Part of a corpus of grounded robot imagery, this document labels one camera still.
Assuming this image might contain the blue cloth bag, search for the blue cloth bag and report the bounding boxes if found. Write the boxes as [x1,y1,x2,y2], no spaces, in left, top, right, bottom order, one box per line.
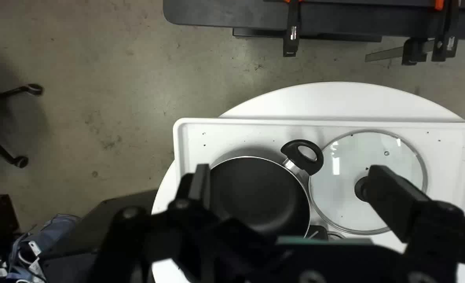
[6,213,82,283]

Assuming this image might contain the glass lid with black knob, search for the glass lid with black knob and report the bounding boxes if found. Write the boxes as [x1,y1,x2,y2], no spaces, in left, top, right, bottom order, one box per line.
[308,129,429,236]

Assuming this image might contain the black clamp with grey blade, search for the black clamp with grey blade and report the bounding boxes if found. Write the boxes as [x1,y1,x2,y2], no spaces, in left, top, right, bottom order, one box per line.
[365,36,434,68]

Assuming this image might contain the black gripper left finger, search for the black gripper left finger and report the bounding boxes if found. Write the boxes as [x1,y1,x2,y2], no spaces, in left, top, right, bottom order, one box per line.
[88,162,229,283]

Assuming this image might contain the black bar clamp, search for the black bar clamp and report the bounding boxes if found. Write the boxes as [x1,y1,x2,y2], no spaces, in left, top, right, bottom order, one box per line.
[281,0,303,58]
[432,0,460,63]

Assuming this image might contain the black chair base legs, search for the black chair base legs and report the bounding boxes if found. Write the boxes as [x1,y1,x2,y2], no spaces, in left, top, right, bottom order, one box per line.
[0,82,46,170]

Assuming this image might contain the black pot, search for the black pot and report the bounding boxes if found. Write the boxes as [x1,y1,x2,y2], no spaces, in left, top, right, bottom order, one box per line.
[206,139,328,242]

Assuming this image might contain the white plastic tray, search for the white plastic tray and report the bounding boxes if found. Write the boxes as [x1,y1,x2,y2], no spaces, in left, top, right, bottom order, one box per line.
[171,115,465,253]

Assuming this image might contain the black table frame with clamps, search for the black table frame with clamps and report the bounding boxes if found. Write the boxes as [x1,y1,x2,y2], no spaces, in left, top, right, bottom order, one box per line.
[162,0,465,43]

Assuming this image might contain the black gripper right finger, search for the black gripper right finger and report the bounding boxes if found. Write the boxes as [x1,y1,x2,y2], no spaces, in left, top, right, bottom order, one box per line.
[355,165,465,283]

